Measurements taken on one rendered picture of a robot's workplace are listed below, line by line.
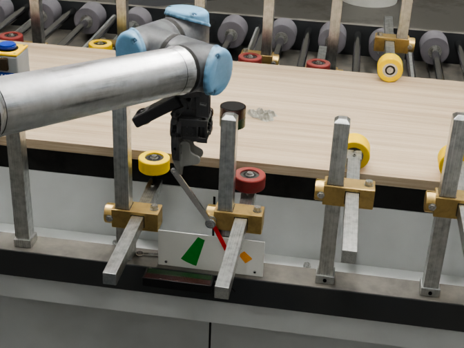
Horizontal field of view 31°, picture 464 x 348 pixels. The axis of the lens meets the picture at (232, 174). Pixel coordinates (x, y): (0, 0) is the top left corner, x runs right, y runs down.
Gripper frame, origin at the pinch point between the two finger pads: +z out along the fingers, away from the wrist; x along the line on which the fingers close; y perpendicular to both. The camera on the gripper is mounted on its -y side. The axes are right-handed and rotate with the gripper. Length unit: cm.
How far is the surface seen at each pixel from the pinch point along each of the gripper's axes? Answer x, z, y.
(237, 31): 153, 19, -9
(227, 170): 6.1, 2.5, 10.4
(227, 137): 6.1, -5.7, 10.1
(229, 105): 12.2, -10.8, 9.5
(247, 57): 102, 10, 2
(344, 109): 66, 11, 36
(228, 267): -15.3, 14.4, 14.3
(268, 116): 53, 9, 15
